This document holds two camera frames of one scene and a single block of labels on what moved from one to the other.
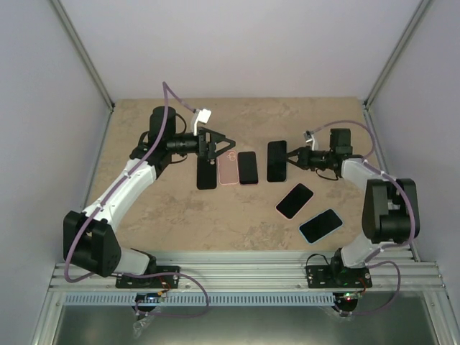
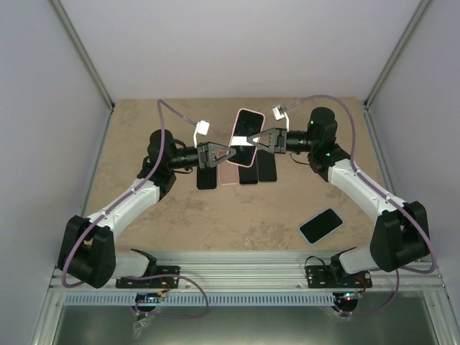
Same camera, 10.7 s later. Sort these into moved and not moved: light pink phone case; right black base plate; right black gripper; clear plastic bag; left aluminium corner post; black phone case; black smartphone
Moved: right black gripper
Not moved: light pink phone case; clear plastic bag; right black base plate; black phone case; black smartphone; left aluminium corner post
